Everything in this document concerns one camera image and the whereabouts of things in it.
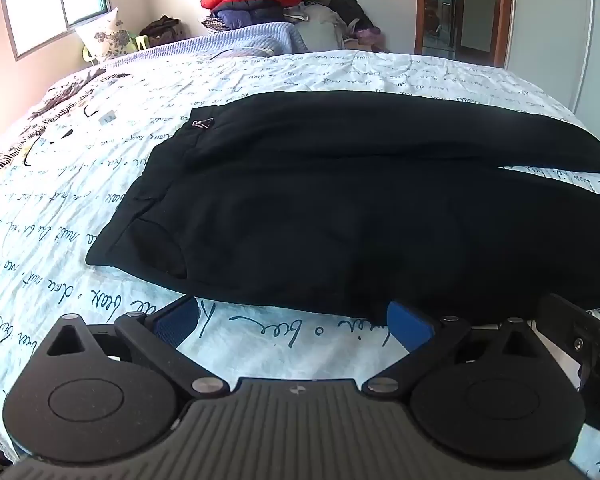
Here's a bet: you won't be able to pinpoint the white wardrobe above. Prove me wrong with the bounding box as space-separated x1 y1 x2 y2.
504 0 600 128

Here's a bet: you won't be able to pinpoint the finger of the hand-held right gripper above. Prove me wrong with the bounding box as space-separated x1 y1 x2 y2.
536 292 600 403

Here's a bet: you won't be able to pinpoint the navy puffer jacket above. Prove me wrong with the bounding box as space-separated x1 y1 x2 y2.
209 0 287 31

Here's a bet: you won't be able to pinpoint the wooden door frame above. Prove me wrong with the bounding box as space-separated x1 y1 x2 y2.
414 0 517 69

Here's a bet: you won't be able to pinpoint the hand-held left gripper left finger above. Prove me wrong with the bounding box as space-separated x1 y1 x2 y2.
41 295 230 403

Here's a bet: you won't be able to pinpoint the black pants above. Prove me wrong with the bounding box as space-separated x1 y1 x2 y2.
85 91 600 327

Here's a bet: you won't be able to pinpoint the white printed quilt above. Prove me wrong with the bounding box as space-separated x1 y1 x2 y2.
0 50 600 480

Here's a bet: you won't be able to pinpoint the purple cloth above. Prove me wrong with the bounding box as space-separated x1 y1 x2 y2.
346 27 384 54

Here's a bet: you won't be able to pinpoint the brown bag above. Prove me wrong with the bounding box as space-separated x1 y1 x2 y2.
140 15 187 49

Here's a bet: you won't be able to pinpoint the blue knitted blanket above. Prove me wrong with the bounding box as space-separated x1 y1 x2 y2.
97 22 309 68

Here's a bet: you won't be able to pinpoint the grey bag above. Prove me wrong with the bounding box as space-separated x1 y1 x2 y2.
284 2 349 52

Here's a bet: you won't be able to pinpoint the black backpack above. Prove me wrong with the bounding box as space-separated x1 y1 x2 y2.
329 0 377 34

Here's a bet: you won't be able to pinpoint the floral white pillow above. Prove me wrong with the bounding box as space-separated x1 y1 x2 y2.
75 7 137 64

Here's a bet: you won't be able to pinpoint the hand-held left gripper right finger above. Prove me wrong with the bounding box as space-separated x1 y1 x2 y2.
362 301 545 404

